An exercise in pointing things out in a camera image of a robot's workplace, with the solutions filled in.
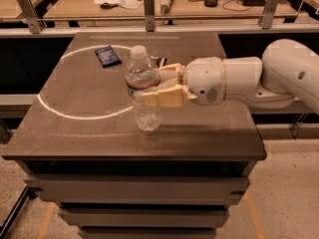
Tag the white power tool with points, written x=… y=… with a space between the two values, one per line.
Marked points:
x=165 y=5

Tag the clear plastic water bottle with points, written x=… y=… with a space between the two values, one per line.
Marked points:
x=141 y=73

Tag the grey metal post left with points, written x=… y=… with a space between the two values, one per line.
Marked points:
x=34 y=23

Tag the grey metal post right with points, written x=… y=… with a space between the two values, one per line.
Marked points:
x=271 y=5

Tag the grey metal post middle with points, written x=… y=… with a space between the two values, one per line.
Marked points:
x=149 y=7

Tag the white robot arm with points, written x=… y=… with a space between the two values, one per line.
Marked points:
x=287 y=71

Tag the dark blue flat packet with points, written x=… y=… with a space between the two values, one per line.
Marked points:
x=107 y=56

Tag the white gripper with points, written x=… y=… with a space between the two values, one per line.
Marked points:
x=203 y=80

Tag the black rectangular snack bar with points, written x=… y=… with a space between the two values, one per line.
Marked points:
x=158 y=61

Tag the grey stacked table base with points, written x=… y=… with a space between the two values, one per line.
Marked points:
x=141 y=199

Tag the grey metal post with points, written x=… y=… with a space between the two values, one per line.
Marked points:
x=149 y=7
x=271 y=5
x=34 y=23

